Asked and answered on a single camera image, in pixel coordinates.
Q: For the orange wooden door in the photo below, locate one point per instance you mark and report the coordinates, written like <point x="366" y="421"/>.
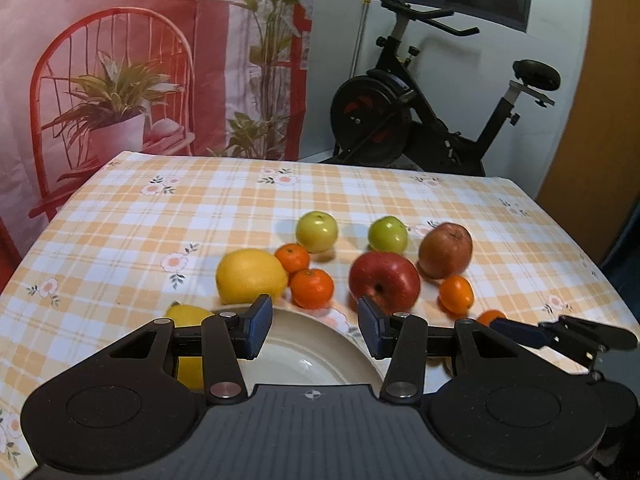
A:
<point x="590" y="160"/>

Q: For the black exercise bike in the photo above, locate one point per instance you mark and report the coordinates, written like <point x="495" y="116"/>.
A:
<point x="370" y="110"/>

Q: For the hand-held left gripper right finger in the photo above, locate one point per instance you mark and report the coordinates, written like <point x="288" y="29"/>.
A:
<point x="372" y="327"/>

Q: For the bright red apple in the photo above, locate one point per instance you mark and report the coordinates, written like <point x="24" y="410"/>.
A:
<point x="384" y="277"/>

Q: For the printed red chair backdrop cloth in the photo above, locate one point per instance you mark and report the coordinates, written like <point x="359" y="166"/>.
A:
<point x="150" y="35"/>

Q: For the metal pole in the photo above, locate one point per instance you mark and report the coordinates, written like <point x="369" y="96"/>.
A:
<point x="361" y="35"/>

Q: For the cream round plate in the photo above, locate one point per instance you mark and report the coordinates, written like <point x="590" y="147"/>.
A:
<point x="300" y="350"/>

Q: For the brownish red apple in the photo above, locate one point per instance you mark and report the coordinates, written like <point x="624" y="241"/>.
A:
<point x="445" y="250"/>

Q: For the orange mandarin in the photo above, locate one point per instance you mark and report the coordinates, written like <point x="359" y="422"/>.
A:
<point x="489" y="317"/>
<point x="312" y="288"/>
<point x="292" y="258"/>
<point x="456" y="294"/>

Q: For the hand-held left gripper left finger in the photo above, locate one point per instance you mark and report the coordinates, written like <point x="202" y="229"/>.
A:
<point x="257" y="327"/>

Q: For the green apple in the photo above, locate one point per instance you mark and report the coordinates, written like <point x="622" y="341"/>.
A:
<point x="316" y="231"/>
<point x="388" y="234"/>

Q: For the large yellow lemon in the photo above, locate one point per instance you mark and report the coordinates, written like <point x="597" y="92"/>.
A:
<point x="250" y="275"/>

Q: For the orange plaid floral tablecloth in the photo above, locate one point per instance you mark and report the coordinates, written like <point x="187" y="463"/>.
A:
<point x="150" y="230"/>

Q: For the dark blue cloth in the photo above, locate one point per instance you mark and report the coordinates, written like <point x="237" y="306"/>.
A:
<point x="625" y="260"/>

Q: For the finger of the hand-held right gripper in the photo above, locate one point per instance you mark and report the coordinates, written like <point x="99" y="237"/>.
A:
<point x="520" y="334"/>

